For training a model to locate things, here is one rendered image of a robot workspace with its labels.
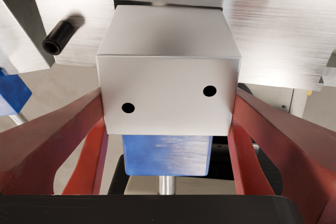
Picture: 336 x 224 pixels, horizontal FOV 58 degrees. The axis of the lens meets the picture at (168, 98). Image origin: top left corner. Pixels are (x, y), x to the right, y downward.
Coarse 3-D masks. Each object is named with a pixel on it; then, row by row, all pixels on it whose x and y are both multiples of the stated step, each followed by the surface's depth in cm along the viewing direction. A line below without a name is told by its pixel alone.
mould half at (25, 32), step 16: (0, 0) 20; (16, 0) 21; (32, 0) 23; (0, 16) 21; (16, 16) 21; (32, 16) 22; (0, 32) 22; (16, 32) 22; (32, 32) 22; (0, 48) 23; (16, 48) 23; (32, 48) 23; (0, 64) 24; (16, 64) 24; (32, 64) 24; (48, 64) 24
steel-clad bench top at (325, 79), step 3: (321, 75) 27; (324, 78) 27; (327, 78) 27; (330, 78) 27; (333, 78) 27; (324, 81) 27; (327, 81) 27; (330, 81) 27; (333, 81) 27; (324, 84) 27; (327, 84) 27; (330, 84) 27; (333, 84) 27
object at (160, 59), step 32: (128, 32) 12; (160, 32) 12; (192, 32) 12; (224, 32) 12; (96, 64) 10; (128, 64) 10; (160, 64) 10; (192, 64) 10; (224, 64) 10; (128, 96) 11; (160, 96) 11; (192, 96) 11; (224, 96) 11; (128, 128) 12; (160, 128) 12; (192, 128) 12; (224, 128) 12; (128, 160) 15; (160, 160) 15; (192, 160) 15; (160, 192) 18
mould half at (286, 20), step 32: (64, 0) 15; (96, 0) 15; (160, 0) 14; (192, 0) 14; (224, 0) 14; (256, 0) 14; (288, 0) 13; (320, 0) 13; (96, 32) 16; (256, 32) 15; (288, 32) 14; (320, 32) 14; (256, 64) 16; (288, 64) 16; (320, 64) 15
